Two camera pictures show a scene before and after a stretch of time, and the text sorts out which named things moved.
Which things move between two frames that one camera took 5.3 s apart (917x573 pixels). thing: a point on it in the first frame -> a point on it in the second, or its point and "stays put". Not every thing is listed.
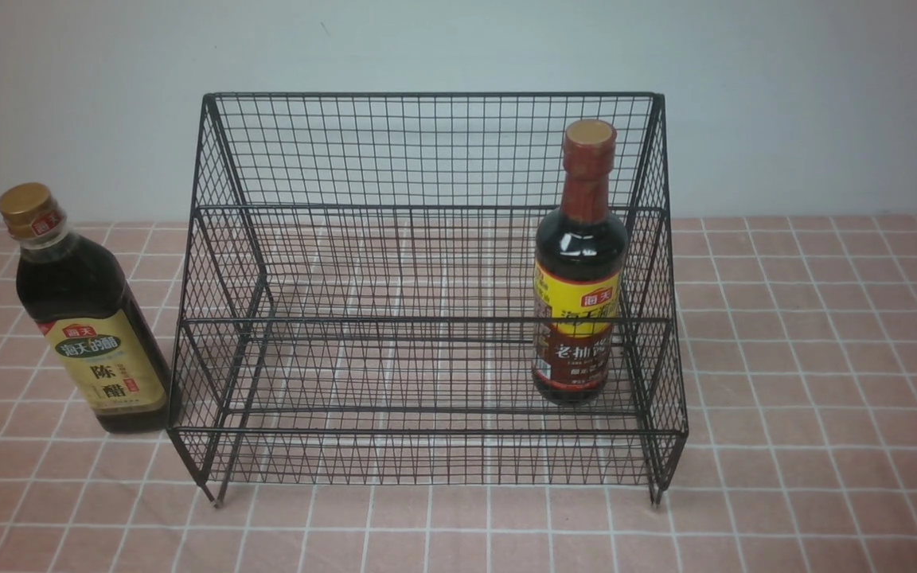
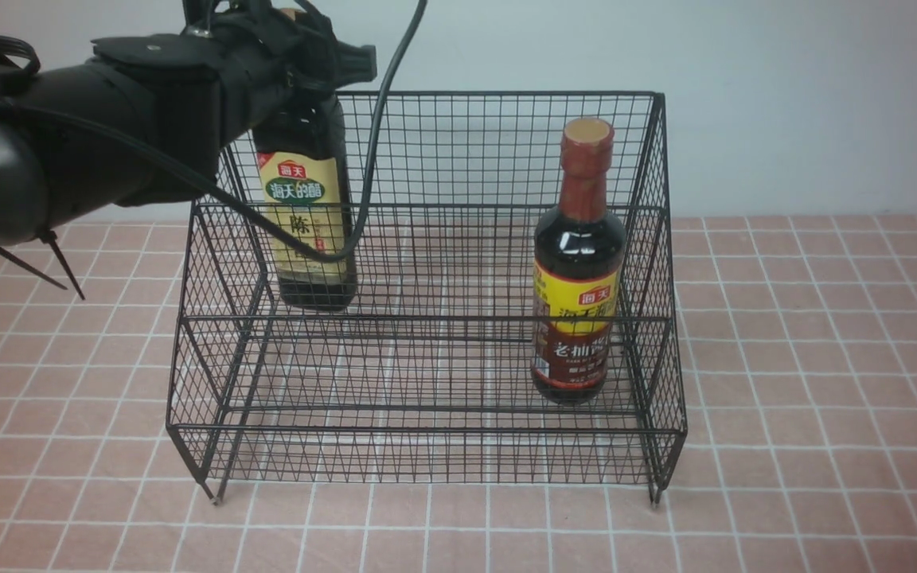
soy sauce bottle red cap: [580, 274] stays put
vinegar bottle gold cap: [87, 309] -> [303, 181]
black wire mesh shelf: [430, 288] stays put
